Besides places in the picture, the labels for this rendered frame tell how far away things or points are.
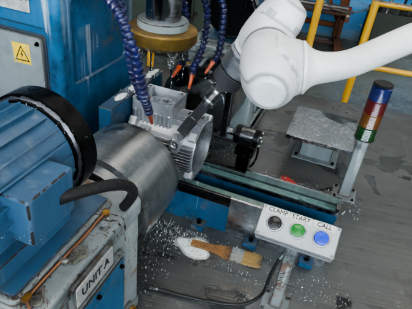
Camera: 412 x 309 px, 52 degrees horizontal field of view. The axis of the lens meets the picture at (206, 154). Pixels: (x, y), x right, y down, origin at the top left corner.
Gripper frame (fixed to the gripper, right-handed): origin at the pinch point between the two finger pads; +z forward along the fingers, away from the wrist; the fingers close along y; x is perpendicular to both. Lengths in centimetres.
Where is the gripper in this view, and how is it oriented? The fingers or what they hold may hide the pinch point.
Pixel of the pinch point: (188, 124)
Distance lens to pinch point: 112.7
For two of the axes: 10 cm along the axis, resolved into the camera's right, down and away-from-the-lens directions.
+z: -5.6, 5.8, 5.9
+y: -3.6, 4.8, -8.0
